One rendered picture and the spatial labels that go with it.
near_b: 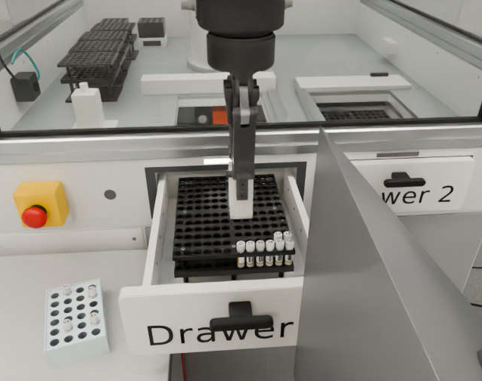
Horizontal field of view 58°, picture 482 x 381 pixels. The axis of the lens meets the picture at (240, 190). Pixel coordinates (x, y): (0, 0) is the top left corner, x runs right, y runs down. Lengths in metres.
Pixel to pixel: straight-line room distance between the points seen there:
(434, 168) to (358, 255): 0.58
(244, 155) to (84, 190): 0.42
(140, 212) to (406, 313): 0.66
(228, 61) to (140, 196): 0.42
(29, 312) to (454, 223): 0.82
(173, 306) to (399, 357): 0.35
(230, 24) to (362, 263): 0.27
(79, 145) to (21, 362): 0.35
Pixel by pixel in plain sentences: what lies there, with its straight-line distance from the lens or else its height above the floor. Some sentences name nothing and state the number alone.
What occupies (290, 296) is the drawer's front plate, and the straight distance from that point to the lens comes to 0.55.
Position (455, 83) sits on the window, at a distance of 0.86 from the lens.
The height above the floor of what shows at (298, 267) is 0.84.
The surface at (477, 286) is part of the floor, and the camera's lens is 2.10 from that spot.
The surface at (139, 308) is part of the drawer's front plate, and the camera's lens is 0.56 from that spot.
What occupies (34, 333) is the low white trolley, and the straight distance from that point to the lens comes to 0.78.
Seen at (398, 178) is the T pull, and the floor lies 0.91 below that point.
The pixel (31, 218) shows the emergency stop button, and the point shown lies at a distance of 0.81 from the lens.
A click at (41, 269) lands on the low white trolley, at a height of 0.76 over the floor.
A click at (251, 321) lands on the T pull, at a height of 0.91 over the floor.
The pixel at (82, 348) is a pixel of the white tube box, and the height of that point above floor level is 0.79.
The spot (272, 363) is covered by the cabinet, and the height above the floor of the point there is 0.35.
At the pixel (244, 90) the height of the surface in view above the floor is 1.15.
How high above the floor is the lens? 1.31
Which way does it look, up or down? 32 degrees down
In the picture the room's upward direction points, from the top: straight up
